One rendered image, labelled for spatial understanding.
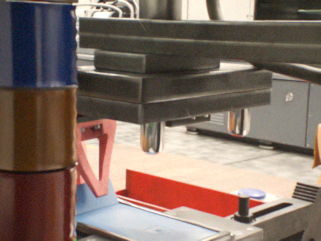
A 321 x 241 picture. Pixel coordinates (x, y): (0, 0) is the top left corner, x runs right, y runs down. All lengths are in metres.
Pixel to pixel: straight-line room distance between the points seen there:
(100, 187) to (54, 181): 0.38
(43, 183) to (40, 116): 0.03
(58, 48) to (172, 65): 0.27
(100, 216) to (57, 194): 0.37
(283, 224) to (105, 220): 0.21
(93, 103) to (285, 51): 0.16
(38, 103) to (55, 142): 0.02
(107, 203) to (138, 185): 0.28
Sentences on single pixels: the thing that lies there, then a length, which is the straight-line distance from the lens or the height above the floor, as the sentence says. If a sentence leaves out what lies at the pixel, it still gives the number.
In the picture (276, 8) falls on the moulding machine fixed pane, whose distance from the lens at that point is 6.01.
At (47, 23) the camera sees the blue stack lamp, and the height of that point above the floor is 1.18.
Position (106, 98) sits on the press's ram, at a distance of 0.52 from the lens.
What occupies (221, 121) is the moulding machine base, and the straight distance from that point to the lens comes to 6.37.
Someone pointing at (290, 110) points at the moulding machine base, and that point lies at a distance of 5.90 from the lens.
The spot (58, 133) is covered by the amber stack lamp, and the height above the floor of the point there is 1.14.
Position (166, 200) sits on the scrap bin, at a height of 0.93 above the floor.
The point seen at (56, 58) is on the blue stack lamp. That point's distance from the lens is 0.28.
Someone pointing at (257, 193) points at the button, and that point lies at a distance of 0.97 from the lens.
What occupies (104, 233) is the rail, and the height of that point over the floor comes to 0.99.
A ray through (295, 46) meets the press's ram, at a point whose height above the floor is 1.17.
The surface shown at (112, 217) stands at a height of 0.99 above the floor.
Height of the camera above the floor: 1.19
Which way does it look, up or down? 9 degrees down
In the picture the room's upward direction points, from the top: 1 degrees clockwise
